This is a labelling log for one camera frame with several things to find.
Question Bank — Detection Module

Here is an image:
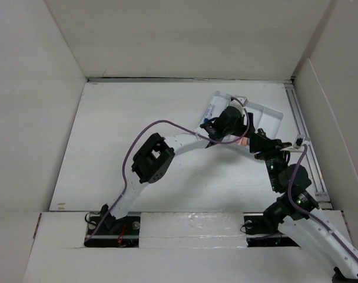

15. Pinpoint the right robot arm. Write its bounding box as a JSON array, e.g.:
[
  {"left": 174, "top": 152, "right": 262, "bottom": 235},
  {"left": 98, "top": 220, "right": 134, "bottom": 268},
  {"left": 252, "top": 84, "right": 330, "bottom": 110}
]
[{"left": 244, "top": 129, "right": 358, "bottom": 282}]

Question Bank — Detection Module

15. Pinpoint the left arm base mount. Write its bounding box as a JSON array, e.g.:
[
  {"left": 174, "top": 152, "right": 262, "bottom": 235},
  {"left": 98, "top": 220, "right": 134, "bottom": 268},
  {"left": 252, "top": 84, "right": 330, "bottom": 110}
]
[{"left": 84, "top": 205, "right": 141, "bottom": 248}]

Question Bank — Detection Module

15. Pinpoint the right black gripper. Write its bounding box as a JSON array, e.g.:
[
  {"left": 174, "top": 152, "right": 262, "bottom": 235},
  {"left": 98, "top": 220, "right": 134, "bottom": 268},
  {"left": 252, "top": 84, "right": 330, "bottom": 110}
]
[{"left": 247, "top": 130, "right": 291, "bottom": 191}]

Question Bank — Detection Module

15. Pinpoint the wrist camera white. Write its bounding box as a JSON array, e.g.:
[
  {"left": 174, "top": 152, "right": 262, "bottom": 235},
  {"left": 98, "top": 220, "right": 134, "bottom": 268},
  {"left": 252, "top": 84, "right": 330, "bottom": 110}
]
[
  {"left": 229, "top": 96, "right": 248, "bottom": 111},
  {"left": 293, "top": 134, "right": 311, "bottom": 150}
]

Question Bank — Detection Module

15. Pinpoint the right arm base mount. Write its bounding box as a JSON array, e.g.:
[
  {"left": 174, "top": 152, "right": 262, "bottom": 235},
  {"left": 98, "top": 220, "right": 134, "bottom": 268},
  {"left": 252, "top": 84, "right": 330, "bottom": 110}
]
[{"left": 240, "top": 203, "right": 298, "bottom": 248}]

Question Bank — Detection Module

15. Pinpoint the white organizer tray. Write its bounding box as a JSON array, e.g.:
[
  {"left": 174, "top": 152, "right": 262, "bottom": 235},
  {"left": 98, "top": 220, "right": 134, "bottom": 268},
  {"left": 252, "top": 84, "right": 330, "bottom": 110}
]
[{"left": 195, "top": 91, "right": 284, "bottom": 139}]

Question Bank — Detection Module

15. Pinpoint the aluminium rail back edge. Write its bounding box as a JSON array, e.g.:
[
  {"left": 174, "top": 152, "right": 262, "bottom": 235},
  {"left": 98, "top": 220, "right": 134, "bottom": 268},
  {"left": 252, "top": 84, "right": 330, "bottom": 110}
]
[{"left": 87, "top": 77, "right": 293, "bottom": 84}]

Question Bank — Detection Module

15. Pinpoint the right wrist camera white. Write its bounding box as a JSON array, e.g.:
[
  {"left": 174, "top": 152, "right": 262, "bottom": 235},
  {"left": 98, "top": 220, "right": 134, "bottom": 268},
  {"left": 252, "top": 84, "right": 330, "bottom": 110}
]
[{"left": 293, "top": 134, "right": 311, "bottom": 150}]

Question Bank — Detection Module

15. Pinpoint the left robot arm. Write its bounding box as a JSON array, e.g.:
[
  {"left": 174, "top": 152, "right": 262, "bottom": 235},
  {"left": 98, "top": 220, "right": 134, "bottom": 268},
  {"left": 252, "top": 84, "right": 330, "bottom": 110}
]
[{"left": 101, "top": 106, "right": 255, "bottom": 234}]

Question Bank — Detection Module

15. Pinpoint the pink highlighter marker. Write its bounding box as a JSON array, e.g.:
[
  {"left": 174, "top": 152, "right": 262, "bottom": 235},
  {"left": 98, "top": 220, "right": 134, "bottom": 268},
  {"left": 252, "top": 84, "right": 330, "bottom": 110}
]
[{"left": 257, "top": 128, "right": 266, "bottom": 137}]

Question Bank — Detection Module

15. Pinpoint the orange capped small tube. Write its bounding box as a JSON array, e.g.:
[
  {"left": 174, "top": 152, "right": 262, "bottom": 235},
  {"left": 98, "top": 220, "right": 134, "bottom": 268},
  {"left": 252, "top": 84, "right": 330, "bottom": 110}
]
[{"left": 239, "top": 137, "right": 248, "bottom": 146}]

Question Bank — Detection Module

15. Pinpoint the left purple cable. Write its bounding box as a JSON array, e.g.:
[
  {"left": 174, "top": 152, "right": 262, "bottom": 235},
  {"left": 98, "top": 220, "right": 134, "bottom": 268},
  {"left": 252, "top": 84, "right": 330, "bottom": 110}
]
[{"left": 86, "top": 97, "right": 255, "bottom": 241}]

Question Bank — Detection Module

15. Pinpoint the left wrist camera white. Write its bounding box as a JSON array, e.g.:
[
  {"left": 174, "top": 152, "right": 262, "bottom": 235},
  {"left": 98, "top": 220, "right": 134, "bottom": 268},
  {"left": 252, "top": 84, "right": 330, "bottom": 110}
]
[{"left": 229, "top": 96, "right": 248, "bottom": 111}]

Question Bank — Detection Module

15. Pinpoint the aluminium rail right side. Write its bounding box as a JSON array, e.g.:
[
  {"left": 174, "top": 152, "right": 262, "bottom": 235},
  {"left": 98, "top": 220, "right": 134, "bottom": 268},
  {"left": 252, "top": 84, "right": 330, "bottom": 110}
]
[{"left": 284, "top": 83, "right": 333, "bottom": 210}]

